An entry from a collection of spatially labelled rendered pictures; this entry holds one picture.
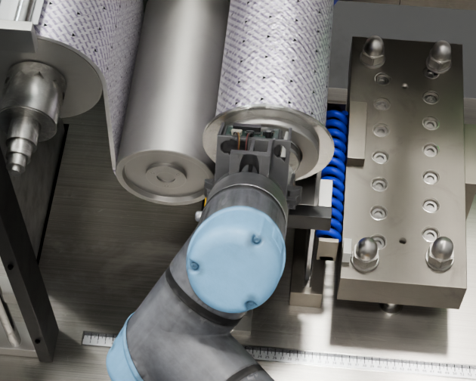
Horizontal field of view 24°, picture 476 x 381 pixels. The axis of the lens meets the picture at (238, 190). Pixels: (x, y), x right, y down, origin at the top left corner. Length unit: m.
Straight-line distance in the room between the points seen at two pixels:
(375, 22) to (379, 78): 1.44
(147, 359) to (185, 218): 0.70
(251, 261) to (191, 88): 0.49
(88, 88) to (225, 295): 0.41
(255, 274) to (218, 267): 0.03
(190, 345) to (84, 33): 0.40
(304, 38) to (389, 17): 1.79
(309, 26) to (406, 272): 0.35
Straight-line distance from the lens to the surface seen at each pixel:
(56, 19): 1.16
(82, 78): 1.18
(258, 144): 1.04
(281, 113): 1.18
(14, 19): 1.10
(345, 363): 1.49
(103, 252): 1.57
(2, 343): 1.51
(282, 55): 1.23
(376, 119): 1.54
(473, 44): 3.02
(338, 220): 1.44
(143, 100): 1.31
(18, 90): 1.16
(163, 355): 0.90
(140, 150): 1.26
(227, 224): 0.85
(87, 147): 1.67
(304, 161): 1.23
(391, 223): 1.45
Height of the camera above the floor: 2.26
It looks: 58 degrees down
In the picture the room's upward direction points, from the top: straight up
